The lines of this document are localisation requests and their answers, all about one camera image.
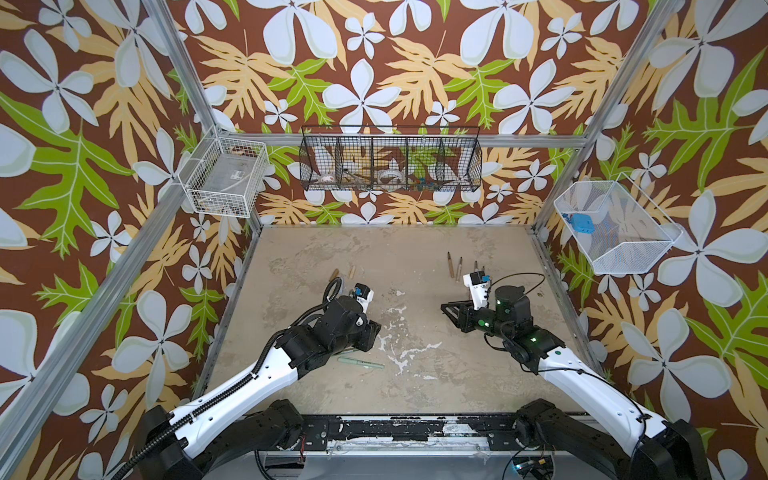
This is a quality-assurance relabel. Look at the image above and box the black wire basket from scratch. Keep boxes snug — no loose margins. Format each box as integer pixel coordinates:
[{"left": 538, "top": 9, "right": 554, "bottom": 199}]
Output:
[{"left": 298, "top": 125, "right": 483, "bottom": 192}]

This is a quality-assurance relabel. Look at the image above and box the beige pen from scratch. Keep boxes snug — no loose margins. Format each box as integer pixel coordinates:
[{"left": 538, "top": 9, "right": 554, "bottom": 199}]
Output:
[{"left": 455, "top": 257, "right": 463, "bottom": 282}]

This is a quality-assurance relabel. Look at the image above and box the white wire basket left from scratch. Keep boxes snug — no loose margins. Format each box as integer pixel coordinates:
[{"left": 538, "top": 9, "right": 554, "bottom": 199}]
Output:
[{"left": 179, "top": 134, "right": 271, "bottom": 218}]

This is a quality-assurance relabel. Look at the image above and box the light green pen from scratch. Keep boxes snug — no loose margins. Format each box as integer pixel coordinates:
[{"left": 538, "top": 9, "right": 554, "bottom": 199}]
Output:
[{"left": 337, "top": 356, "right": 385, "bottom": 369}]

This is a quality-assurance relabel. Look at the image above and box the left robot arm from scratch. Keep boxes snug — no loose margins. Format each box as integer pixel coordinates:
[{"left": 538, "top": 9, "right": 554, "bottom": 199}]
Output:
[{"left": 112, "top": 284, "right": 381, "bottom": 479}]

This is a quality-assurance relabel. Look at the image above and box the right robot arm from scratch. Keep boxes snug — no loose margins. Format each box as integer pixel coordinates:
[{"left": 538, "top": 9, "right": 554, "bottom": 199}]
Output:
[{"left": 440, "top": 277, "right": 711, "bottom": 479}]

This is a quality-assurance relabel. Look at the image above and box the blue object in basket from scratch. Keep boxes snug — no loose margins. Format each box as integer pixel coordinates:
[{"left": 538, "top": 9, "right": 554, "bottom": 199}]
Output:
[{"left": 568, "top": 213, "right": 596, "bottom": 235}]

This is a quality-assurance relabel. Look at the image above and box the white mesh basket right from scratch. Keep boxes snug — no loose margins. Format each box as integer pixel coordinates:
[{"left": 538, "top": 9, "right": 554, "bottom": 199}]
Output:
[{"left": 554, "top": 174, "right": 683, "bottom": 275}]

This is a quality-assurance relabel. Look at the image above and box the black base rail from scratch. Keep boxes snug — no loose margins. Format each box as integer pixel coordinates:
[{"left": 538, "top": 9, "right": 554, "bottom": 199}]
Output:
[{"left": 299, "top": 413, "right": 543, "bottom": 452}]

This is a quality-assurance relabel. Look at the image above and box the brown pen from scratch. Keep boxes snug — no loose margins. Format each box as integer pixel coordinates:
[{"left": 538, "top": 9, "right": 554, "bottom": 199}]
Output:
[{"left": 447, "top": 252, "right": 455, "bottom": 279}]

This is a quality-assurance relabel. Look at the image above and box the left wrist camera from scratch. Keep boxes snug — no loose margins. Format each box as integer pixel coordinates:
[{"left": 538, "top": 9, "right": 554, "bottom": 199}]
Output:
[{"left": 353, "top": 283, "right": 374, "bottom": 313}]

